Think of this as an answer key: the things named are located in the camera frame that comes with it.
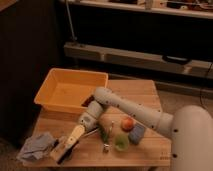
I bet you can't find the wooden table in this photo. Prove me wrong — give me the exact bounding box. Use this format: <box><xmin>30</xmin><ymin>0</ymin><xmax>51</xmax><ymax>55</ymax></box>
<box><xmin>33</xmin><ymin>80</ymin><xmax>170</xmax><ymax>169</ymax></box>

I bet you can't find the grey metal shelf rail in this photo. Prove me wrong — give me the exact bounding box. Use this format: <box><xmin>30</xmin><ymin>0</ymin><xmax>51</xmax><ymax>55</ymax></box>
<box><xmin>64</xmin><ymin>42</ymin><xmax>213</xmax><ymax>79</ymax></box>

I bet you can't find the vertical metal pole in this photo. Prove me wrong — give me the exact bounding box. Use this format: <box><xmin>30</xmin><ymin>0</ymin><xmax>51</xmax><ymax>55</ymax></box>
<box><xmin>65</xmin><ymin>0</ymin><xmax>77</xmax><ymax>43</ymax></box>

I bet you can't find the blue sponge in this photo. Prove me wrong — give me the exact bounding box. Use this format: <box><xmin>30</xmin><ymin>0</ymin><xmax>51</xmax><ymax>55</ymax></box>
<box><xmin>128</xmin><ymin>123</ymin><xmax>146</xmax><ymax>145</ymax></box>

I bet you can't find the red apple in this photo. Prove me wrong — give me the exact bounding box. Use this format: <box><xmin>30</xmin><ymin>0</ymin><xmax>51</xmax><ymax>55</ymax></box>
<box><xmin>121</xmin><ymin>117</ymin><xmax>134</xmax><ymax>131</ymax></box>

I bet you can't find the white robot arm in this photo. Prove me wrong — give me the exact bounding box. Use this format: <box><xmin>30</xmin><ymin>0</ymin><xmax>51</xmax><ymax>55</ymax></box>
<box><xmin>50</xmin><ymin>87</ymin><xmax>213</xmax><ymax>171</ymax></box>

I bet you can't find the yellow plastic bin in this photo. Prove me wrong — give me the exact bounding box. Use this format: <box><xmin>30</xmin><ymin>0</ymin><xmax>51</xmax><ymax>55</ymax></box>
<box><xmin>34</xmin><ymin>68</ymin><xmax>108</xmax><ymax>114</ymax></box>

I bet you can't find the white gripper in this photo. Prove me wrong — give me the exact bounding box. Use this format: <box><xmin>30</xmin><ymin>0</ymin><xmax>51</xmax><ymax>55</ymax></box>
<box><xmin>50</xmin><ymin>112</ymin><xmax>97</xmax><ymax>164</ymax></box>

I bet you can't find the grey crumpled cloth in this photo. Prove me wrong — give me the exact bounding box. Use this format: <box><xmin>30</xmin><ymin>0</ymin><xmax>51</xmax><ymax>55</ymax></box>
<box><xmin>17</xmin><ymin>132</ymin><xmax>56</xmax><ymax>162</ymax></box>

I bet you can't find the green plastic cup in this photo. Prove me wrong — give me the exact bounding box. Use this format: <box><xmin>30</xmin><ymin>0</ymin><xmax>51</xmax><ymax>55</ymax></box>
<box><xmin>114</xmin><ymin>134</ymin><xmax>129</xmax><ymax>152</ymax></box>

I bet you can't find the green chili pepper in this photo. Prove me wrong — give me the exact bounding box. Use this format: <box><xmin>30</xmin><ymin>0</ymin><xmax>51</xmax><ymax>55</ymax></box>
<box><xmin>97</xmin><ymin>123</ymin><xmax>109</xmax><ymax>144</ymax></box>

